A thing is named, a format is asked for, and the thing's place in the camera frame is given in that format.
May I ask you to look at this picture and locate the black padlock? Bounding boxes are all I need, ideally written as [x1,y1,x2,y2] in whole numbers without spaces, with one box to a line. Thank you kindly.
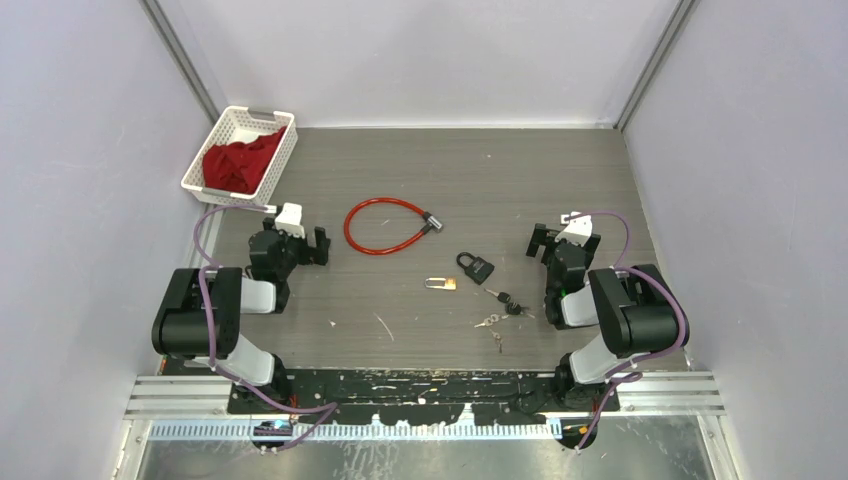
[456,252,495,285]

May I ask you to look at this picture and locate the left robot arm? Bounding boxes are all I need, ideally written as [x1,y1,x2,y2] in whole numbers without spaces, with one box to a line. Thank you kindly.
[151,218,331,413]

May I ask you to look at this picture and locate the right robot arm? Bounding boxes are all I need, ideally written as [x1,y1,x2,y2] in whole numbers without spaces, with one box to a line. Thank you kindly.
[526,219,689,411]

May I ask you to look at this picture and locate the small silver key bunch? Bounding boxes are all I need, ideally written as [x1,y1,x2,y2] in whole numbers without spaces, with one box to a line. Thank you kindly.
[474,314,509,354]

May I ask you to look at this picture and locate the red cloth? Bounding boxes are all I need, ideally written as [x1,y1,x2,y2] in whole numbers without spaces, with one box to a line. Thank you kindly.
[202,127,286,195]

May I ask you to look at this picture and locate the brass padlock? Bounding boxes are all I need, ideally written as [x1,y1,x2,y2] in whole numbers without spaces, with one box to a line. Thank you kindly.
[424,277,457,291]

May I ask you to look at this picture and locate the white plastic perforated basket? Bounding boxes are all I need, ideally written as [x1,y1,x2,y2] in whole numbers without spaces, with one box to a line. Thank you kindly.
[180,106,298,205]

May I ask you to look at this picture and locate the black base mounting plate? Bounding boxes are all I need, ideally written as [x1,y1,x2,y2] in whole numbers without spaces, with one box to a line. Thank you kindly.
[227,368,621,427]

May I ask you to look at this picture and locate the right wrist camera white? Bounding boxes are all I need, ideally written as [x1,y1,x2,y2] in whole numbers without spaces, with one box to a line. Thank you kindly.
[555,212,593,247]

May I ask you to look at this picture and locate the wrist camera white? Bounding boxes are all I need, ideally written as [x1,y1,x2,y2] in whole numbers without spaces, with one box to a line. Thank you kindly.
[274,202,306,239]
[555,212,593,247]

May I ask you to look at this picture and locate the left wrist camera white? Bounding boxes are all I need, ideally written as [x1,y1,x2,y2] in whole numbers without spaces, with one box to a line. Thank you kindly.
[274,202,306,239]

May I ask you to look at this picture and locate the red cable lock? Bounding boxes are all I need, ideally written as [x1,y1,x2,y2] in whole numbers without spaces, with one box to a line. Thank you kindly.
[343,197,444,256]

